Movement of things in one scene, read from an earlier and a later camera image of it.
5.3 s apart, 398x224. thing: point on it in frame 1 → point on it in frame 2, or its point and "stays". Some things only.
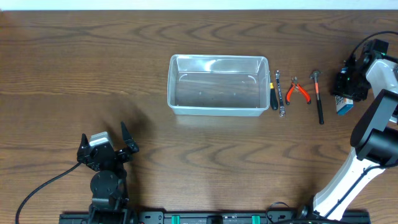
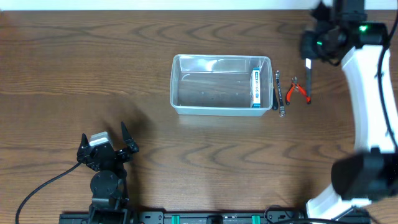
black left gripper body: [106, 155] stays
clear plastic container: [218, 85] stays
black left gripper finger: [84, 144] stays
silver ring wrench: [282, 109] stays
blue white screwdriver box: [343, 105] → [255, 85]
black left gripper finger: [131, 144] stays
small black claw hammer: [314, 76] → [308, 66]
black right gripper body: [347, 87] → [319, 21]
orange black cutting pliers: [295, 85] stays
